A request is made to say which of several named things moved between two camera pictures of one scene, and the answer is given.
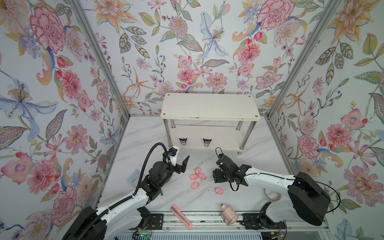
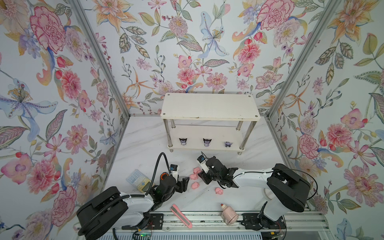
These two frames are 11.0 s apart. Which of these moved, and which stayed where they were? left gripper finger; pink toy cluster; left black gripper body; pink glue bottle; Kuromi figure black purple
Moved: left black gripper body; left gripper finger
Stayed: pink glue bottle; Kuromi figure black purple; pink toy cluster
